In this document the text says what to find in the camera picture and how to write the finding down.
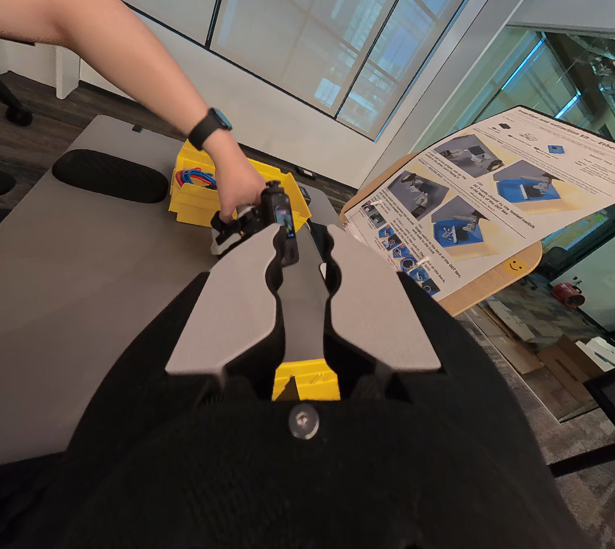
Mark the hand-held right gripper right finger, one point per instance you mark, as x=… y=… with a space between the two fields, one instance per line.
x=384 y=318

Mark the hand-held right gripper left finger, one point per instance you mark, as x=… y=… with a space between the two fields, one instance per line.
x=226 y=318

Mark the yellow plastic bin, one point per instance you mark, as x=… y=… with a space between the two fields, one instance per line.
x=288 y=198
x=306 y=381

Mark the person's left forearm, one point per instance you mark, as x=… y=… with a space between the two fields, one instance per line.
x=96 y=20

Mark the person's left hand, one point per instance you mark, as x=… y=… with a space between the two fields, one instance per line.
x=238 y=179

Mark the black wristwatch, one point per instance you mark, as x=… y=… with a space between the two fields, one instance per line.
x=209 y=126

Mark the flattened cardboard sheets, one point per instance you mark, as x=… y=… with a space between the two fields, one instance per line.
x=538 y=357

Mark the printed instruction sheet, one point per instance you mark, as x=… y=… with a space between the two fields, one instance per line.
x=500 y=184

